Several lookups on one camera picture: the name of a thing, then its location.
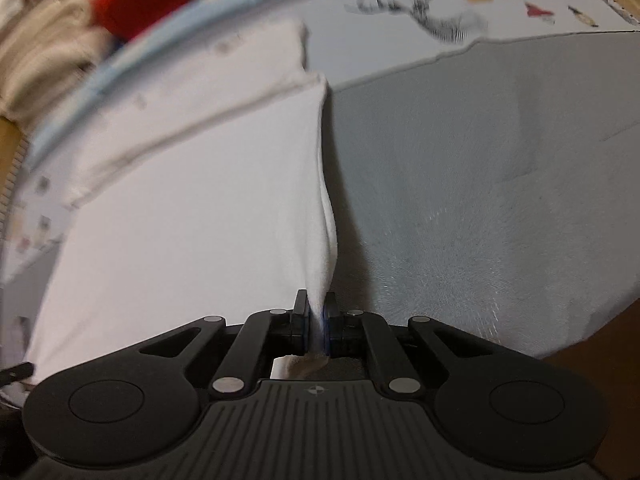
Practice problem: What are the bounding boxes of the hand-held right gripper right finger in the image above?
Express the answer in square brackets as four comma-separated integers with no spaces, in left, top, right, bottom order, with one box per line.
[322,292,502,402]

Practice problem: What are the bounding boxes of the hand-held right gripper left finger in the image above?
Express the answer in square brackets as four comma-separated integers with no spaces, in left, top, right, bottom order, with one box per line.
[137,289,311,402]

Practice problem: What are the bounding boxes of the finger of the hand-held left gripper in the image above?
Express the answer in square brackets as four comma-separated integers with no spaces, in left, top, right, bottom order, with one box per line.
[0,362,35,387]

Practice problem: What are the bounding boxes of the white pants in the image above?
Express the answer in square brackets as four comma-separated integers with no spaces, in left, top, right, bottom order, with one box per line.
[0,19,342,397]

